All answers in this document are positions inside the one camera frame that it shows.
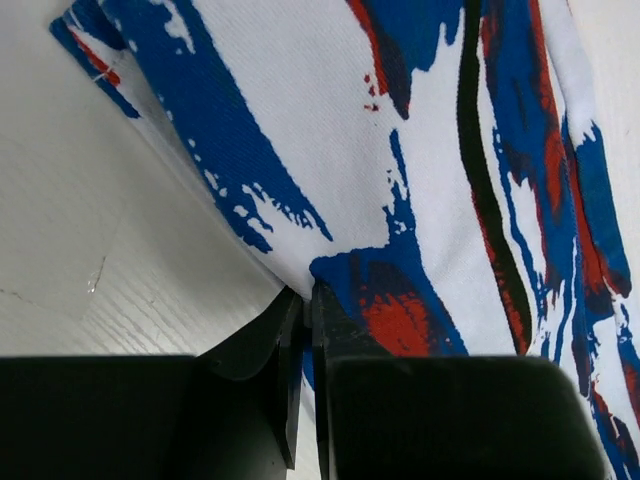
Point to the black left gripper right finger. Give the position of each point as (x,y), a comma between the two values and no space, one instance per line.
(334,335)

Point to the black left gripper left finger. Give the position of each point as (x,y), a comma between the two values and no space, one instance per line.
(247,393)

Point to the blue white red patterned trousers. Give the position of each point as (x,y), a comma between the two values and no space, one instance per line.
(438,164)

